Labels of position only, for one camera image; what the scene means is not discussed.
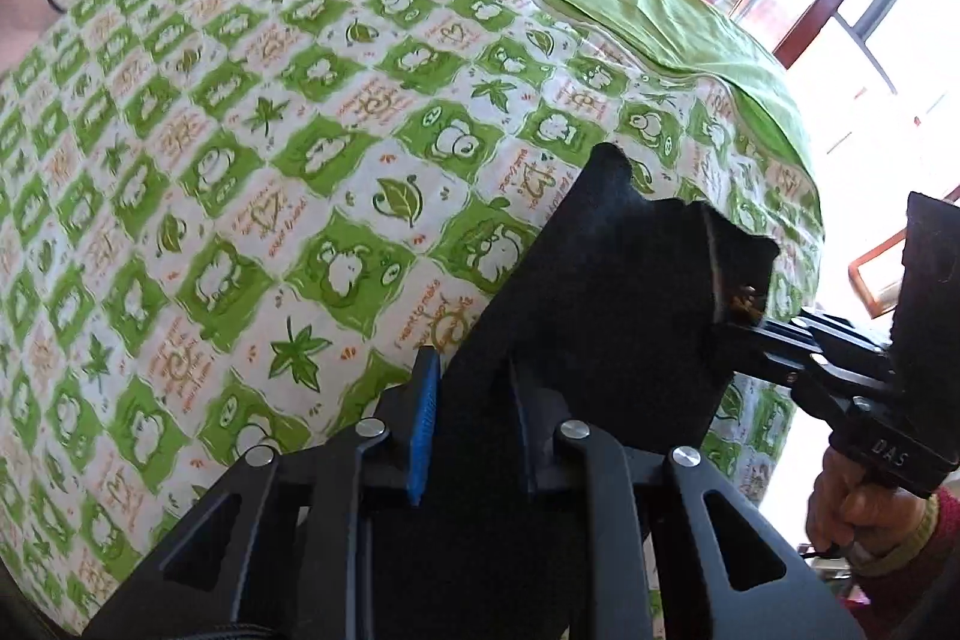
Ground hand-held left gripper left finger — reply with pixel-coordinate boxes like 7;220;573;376
82;346;442;640

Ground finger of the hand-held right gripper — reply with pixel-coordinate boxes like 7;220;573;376
716;310;897;360
739;347;901;425

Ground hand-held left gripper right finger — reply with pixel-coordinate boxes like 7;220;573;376
508;359;865;640

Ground black pants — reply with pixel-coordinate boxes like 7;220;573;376
360;143;782;640

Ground person's right forearm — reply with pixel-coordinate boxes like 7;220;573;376
846;486;960;640

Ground person's right hand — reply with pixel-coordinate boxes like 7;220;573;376
805;441;940;564

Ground wooden chair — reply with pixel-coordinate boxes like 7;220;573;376
847;227;913;320

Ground green white printed bed sheet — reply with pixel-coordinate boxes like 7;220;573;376
0;0;826;635

